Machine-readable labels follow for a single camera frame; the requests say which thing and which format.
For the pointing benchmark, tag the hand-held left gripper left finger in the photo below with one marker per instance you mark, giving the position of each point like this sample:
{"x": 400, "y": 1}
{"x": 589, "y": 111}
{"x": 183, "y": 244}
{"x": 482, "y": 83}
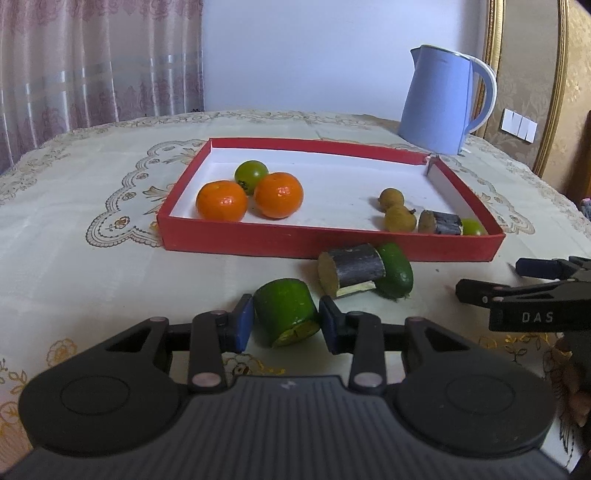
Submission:
{"x": 243, "y": 323}

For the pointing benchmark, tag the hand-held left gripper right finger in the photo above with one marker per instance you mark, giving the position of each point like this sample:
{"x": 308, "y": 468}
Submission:
{"x": 328, "y": 327}

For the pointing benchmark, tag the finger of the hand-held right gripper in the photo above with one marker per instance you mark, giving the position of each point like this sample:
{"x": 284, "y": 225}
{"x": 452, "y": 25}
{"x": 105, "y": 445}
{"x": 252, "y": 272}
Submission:
{"x": 475, "y": 291}
{"x": 535, "y": 268}

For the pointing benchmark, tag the green cucumber cut piece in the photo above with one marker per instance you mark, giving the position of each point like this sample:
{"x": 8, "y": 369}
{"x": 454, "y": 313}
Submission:
{"x": 284, "y": 309}

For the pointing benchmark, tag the small green round fruit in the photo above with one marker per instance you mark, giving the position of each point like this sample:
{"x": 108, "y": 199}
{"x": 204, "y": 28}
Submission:
{"x": 473, "y": 227}

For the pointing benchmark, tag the dark sugarcane piece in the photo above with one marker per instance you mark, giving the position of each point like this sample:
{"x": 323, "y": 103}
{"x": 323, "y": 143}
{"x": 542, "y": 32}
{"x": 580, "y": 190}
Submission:
{"x": 355, "y": 267}
{"x": 443, "y": 223}

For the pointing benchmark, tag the green cucumber end piece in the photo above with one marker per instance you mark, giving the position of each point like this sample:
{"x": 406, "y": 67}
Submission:
{"x": 397, "y": 272}

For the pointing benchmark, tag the red cardboard box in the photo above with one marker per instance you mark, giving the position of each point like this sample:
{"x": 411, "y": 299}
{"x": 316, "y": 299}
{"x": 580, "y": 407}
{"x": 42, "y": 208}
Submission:
{"x": 277, "y": 240}

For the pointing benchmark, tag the brown longan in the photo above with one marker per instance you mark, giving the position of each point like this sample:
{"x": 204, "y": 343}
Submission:
{"x": 391, "y": 199}
{"x": 399, "y": 219}

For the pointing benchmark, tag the orange tangerine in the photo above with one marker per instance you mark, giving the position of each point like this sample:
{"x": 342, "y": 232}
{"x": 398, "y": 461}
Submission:
{"x": 221, "y": 201}
{"x": 279, "y": 195}

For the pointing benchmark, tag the green tangerine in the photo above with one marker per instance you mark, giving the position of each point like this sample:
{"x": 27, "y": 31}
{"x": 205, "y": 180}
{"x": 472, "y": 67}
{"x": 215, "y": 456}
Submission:
{"x": 249, "y": 173}

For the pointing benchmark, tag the person's right hand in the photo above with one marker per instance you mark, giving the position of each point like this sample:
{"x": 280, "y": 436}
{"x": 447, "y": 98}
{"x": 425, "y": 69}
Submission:
{"x": 579, "y": 383}

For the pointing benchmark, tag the blue electric kettle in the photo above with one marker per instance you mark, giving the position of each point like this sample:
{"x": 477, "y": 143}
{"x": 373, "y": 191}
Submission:
{"x": 436, "y": 101}

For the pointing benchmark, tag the pink patterned curtain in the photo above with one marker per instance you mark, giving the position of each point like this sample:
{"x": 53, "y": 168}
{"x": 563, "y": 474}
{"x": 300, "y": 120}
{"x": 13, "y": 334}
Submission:
{"x": 92, "y": 64}

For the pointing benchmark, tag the white wall switch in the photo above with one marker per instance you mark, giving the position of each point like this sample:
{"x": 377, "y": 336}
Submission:
{"x": 519, "y": 124}

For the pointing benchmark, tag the gold framed wall panel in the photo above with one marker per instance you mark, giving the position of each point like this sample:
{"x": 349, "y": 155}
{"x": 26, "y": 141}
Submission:
{"x": 526, "y": 55}

